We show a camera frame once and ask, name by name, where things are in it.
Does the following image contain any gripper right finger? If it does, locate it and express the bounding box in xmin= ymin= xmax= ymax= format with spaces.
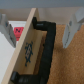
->
xmin=61 ymin=16 xmax=84 ymax=51

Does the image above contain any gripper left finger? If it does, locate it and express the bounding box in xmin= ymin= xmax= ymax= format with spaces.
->
xmin=0 ymin=13 xmax=17 ymax=49

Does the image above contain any pink block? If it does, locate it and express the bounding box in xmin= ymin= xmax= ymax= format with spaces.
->
xmin=12 ymin=26 xmax=25 ymax=42

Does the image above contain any wooden drawer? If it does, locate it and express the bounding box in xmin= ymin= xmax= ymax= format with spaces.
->
xmin=0 ymin=7 xmax=52 ymax=84

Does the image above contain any black drawer handle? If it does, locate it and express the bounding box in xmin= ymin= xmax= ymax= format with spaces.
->
xmin=11 ymin=19 xmax=59 ymax=84

